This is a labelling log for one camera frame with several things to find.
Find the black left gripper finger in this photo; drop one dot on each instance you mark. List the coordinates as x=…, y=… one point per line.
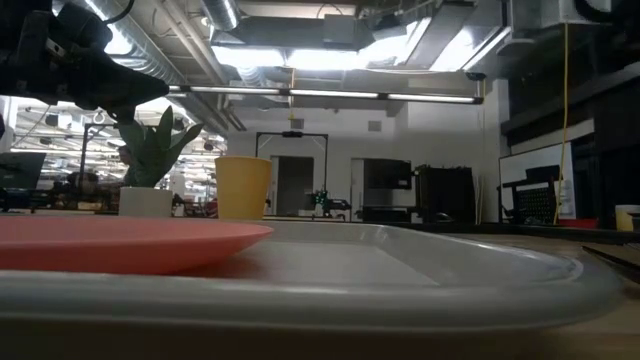
x=115, y=85
x=121, y=114

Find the pink round plate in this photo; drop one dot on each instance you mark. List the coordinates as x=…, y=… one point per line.
x=125, y=245

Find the yellow plastic cup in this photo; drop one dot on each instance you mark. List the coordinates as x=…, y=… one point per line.
x=243, y=190

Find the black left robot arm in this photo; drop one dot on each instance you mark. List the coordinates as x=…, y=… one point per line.
x=20, y=7

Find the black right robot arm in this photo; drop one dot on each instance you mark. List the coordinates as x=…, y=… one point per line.
x=625, y=7

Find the grey plastic tray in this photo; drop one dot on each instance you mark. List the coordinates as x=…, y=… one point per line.
x=350, y=300

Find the green snake plant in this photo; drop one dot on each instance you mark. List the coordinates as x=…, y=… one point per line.
x=155, y=160

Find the white plant pot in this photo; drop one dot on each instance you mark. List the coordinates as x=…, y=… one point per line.
x=145, y=202

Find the black computer monitor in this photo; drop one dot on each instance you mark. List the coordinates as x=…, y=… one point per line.
x=20, y=170

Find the long ceiling light bar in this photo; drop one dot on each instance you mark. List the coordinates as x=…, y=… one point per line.
x=330, y=93

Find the small green black machine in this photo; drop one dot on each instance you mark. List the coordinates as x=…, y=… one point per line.
x=325, y=202

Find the black cabinet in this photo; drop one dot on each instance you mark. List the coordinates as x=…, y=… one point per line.
x=445, y=195

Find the white board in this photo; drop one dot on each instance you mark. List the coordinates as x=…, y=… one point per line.
x=525, y=160

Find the black mesh cart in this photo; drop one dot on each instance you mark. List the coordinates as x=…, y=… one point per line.
x=535, y=202

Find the red bin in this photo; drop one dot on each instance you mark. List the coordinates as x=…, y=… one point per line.
x=579, y=223

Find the yellow container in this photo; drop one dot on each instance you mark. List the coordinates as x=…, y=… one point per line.
x=625, y=219

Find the black gantry frame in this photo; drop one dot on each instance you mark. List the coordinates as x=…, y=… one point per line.
x=292, y=134

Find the black wall screen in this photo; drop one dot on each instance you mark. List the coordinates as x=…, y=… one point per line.
x=387, y=174

